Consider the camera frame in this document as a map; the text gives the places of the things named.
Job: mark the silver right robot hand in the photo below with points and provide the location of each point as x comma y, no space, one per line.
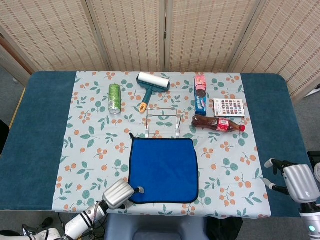
298,182

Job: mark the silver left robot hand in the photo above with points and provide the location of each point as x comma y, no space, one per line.
117,193

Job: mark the blue cloth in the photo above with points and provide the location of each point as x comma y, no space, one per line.
165,170

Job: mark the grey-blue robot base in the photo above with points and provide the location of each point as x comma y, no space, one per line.
155,227

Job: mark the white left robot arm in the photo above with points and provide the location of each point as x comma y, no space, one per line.
80,221

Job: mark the floral printed tablecloth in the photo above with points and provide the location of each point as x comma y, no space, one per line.
95,150

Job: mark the green drink can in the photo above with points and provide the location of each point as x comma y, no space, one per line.
115,98

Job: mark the cola bottle with red label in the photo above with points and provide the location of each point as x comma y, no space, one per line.
222,125

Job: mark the teal table cover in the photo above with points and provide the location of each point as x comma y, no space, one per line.
32,150

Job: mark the blue and pink cookie box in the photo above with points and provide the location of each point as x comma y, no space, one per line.
200,100

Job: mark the woven folding screen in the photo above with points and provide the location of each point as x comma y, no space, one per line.
125,32

